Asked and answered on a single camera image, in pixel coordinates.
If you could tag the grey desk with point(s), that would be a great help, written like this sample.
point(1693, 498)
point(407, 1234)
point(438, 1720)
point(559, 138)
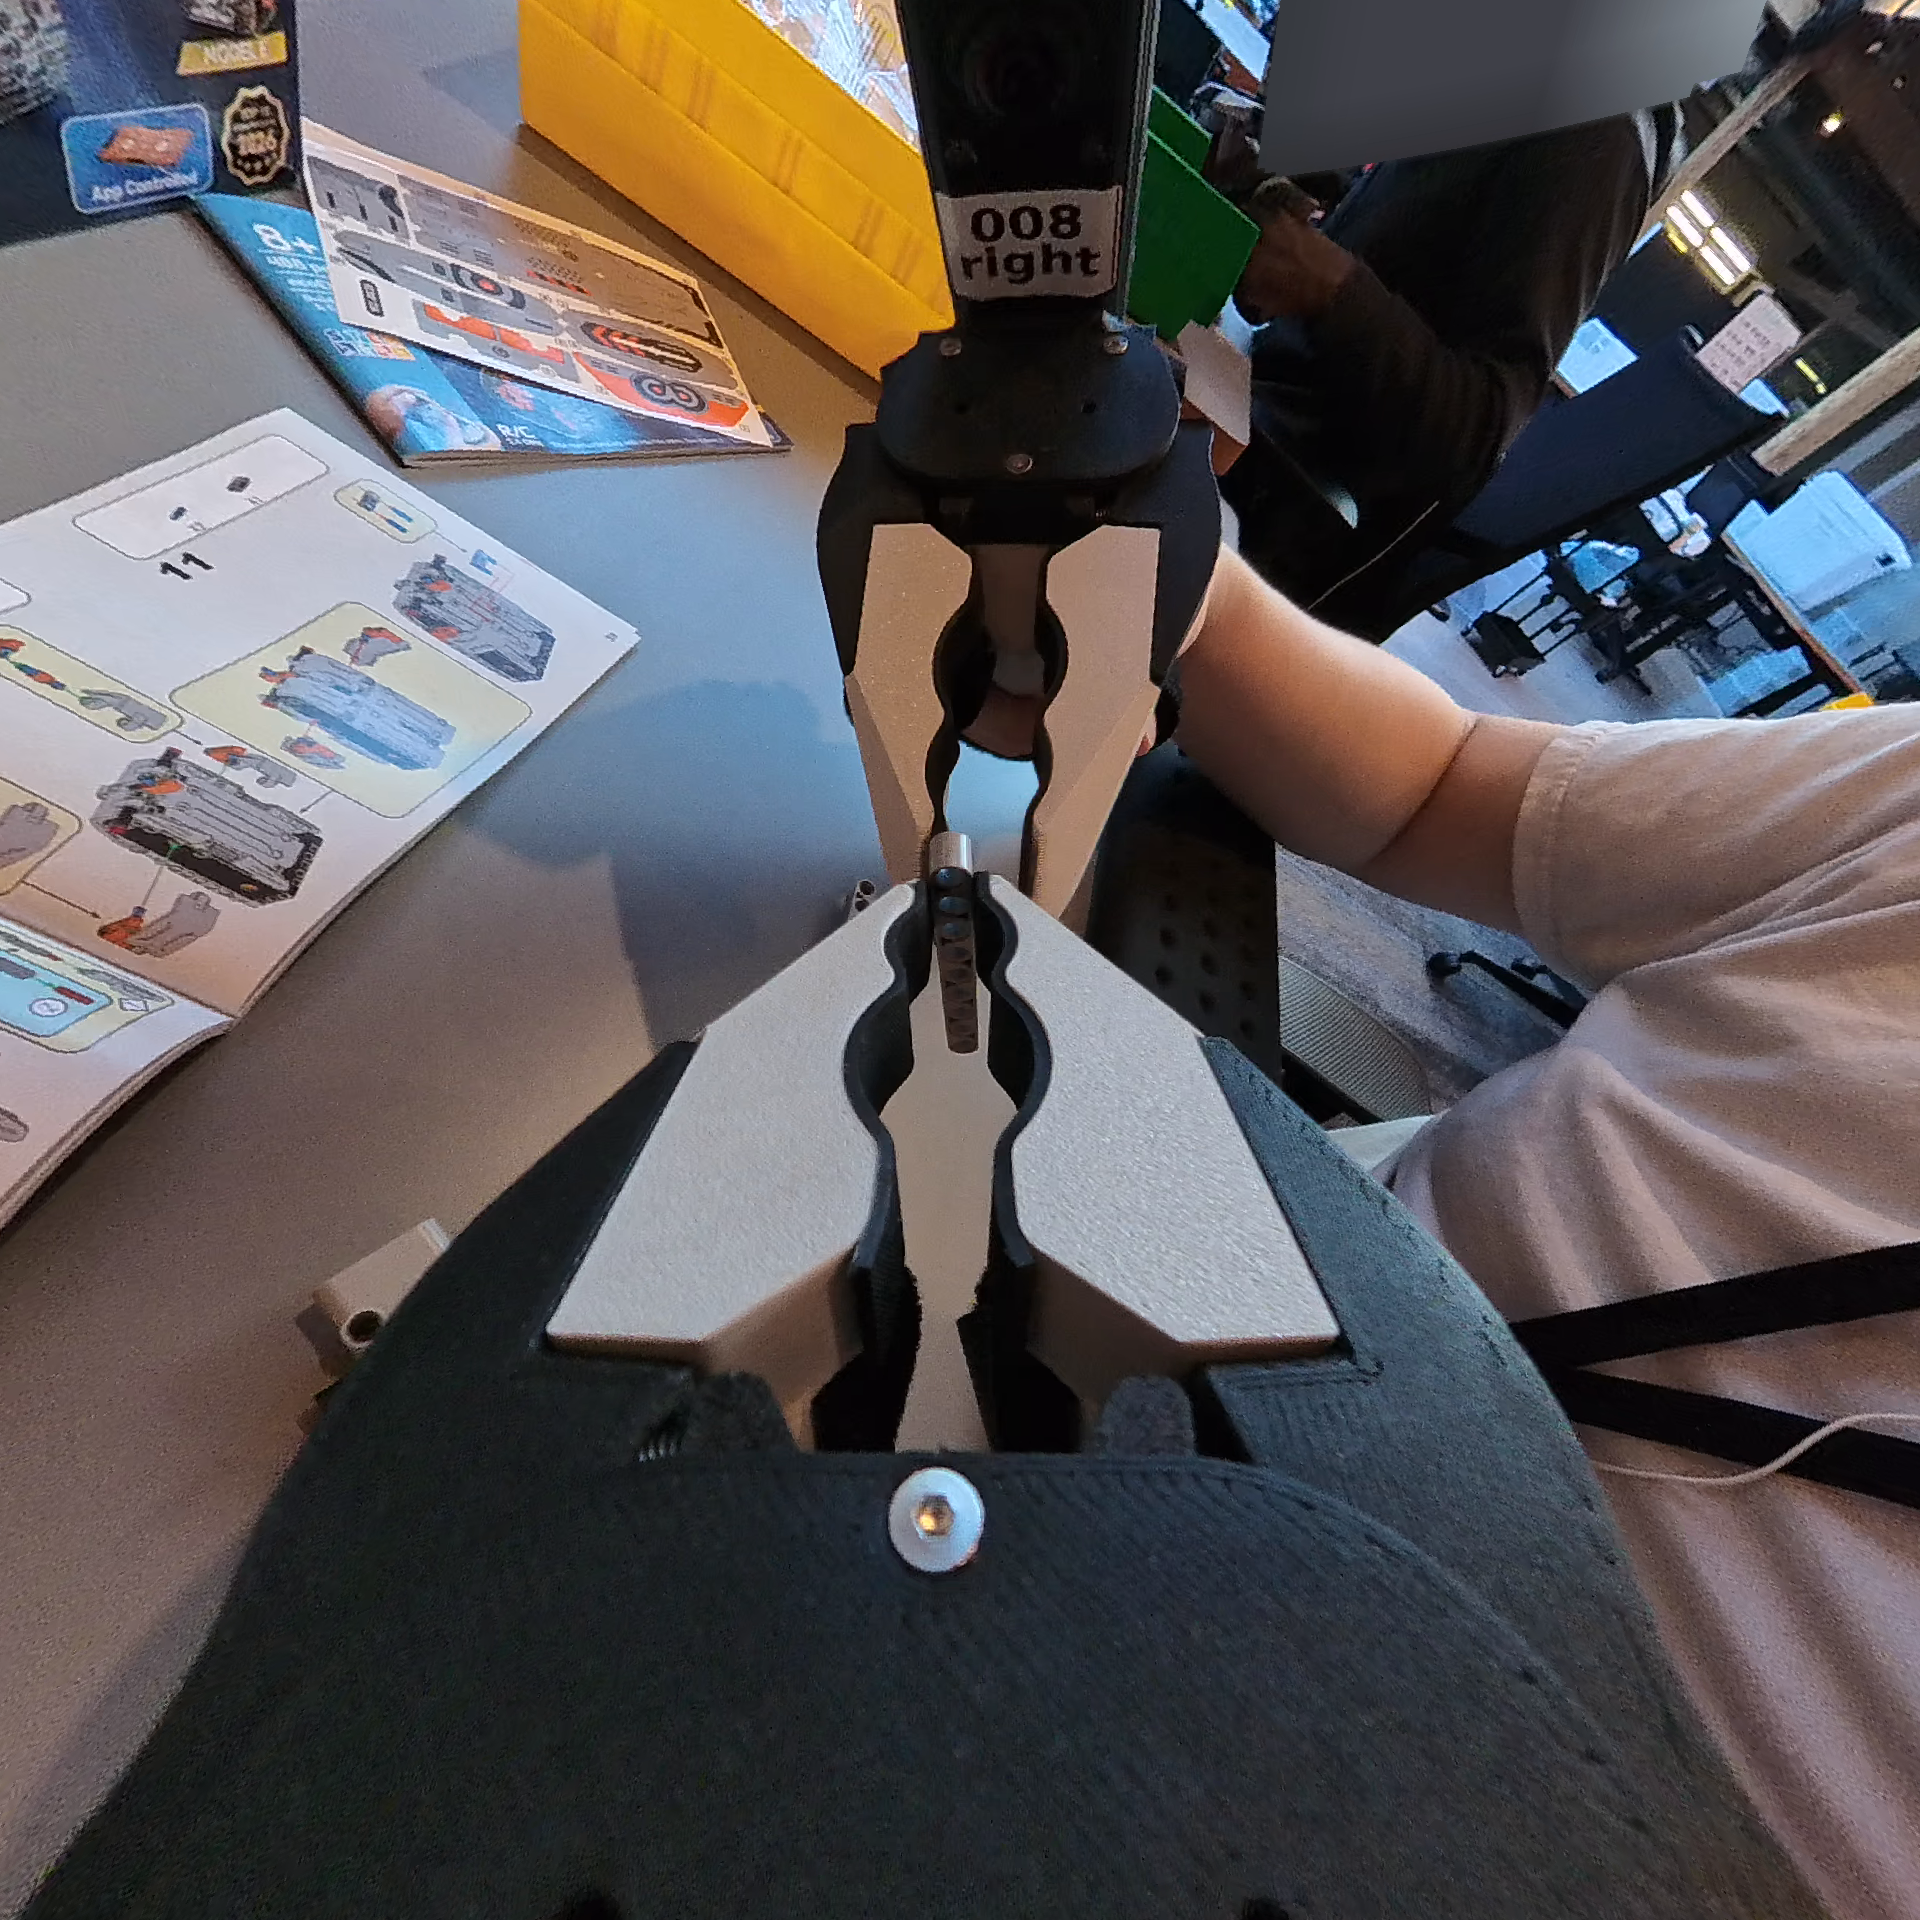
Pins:
point(676, 630)

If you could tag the person's right forearm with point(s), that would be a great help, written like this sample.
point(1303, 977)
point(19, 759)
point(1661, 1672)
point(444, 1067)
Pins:
point(1351, 721)

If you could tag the blue booklet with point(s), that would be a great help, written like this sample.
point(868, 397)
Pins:
point(448, 430)

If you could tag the yellow plastic bin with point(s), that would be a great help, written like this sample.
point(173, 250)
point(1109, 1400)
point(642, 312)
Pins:
point(720, 166)

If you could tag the small grey toy piece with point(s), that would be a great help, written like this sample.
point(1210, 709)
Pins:
point(866, 898)

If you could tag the sticker sheet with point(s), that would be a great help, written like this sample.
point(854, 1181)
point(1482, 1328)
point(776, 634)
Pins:
point(494, 285)

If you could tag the open instruction booklet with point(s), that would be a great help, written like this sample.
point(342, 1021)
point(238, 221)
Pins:
point(302, 721)

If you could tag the grey perforated toy beam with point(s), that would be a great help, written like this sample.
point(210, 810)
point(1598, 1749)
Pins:
point(956, 959)

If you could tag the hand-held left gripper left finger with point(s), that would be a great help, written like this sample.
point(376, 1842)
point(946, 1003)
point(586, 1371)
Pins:
point(720, 1201)

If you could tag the blue robot kit box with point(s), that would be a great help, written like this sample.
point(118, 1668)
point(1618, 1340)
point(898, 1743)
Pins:
point(133, 166)

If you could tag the green plastic bin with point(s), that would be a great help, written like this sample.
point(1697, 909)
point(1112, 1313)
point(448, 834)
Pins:
point(1193, 224)

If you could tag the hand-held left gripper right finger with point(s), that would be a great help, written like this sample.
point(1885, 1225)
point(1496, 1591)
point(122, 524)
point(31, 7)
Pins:
point(1170, 1201)

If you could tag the grey toy connector block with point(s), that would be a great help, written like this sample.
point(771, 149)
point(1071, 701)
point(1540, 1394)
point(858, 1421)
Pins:
point(366, 1296)

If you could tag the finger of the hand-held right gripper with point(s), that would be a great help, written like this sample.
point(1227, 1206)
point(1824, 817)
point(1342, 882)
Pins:
point(1109, 660)
point(901, 660)

